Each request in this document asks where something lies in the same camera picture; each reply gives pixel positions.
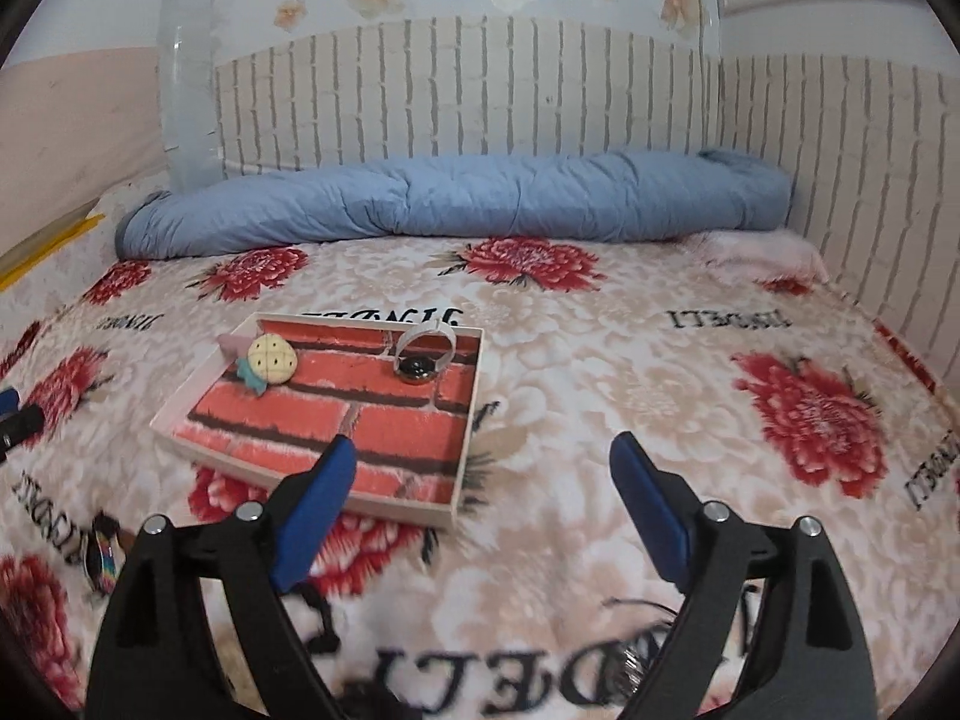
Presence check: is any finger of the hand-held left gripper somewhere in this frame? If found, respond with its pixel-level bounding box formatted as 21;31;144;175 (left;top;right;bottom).
0;388;44;462

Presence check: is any rainbow striped ring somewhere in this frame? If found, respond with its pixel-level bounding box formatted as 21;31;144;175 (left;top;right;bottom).
84;514;121;601

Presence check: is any pineapple shaped hair clip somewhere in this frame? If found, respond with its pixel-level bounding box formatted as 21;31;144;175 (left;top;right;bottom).
219;334;295;396

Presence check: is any pink fluffy cloth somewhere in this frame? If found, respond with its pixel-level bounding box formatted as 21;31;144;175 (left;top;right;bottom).
686;229;830;286

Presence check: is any clear plastic sheet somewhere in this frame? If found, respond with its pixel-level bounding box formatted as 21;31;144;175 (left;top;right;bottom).
157;0;222;192

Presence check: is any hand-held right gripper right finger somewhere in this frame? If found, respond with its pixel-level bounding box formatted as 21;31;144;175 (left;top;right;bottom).
608;431;878;720

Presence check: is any white bangle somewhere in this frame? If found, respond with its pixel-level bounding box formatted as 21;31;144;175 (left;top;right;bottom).
390;326;460;387

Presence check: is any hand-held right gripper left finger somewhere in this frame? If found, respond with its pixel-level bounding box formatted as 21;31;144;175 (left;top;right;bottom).
86;433;358;720

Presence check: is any yellow strip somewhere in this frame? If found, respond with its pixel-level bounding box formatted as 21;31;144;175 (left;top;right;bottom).
0;214;106;293

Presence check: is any blue rolled quilt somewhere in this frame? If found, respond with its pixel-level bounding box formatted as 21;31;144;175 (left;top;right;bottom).
114;148;796;260

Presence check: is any floral printed blanket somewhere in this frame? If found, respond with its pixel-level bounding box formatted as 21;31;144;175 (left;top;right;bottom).
0;180;960;720

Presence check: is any brick print shallow tray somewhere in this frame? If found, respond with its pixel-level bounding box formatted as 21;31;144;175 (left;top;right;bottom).
148;311;485;533

